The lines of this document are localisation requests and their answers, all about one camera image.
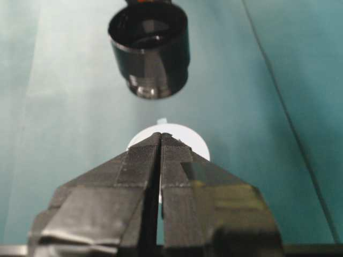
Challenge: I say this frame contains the white paper cup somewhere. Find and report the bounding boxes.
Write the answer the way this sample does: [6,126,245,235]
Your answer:
[128,123,211,206]

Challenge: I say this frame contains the black cup holder red handle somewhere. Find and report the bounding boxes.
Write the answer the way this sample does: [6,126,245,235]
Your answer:
[108,0,191,102]

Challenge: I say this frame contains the blue-green table cloth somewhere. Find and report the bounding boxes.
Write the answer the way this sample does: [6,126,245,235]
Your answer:
[0,0,343,257]

